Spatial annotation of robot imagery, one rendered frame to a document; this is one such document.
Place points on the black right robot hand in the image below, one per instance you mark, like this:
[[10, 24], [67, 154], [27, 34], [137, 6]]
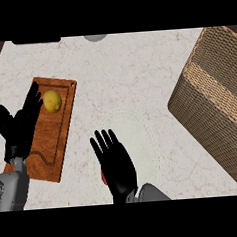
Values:
[[118, 167]]

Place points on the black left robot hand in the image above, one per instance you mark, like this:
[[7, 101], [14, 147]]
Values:
[[20, 127]]

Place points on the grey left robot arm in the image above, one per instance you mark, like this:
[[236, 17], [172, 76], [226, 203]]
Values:
[[10, 190]]

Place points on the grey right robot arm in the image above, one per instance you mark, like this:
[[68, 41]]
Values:
[[149, 193]]

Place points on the red bell pepper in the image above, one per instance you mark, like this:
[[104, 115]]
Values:
[[103, 177]]

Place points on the white oval placemat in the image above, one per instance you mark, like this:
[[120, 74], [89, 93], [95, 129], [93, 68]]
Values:
[[139, 145]]

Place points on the tan wicker basket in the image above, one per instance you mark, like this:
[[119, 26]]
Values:
[[213, 114]]

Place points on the brown wooden cutting board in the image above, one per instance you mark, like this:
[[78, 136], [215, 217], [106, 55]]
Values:
[[50, 128]]

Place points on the yellow lemon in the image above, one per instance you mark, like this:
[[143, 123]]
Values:
[[52, 101]]

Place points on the grey round object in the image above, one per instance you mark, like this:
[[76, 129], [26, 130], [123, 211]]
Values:
[[95, 37]]

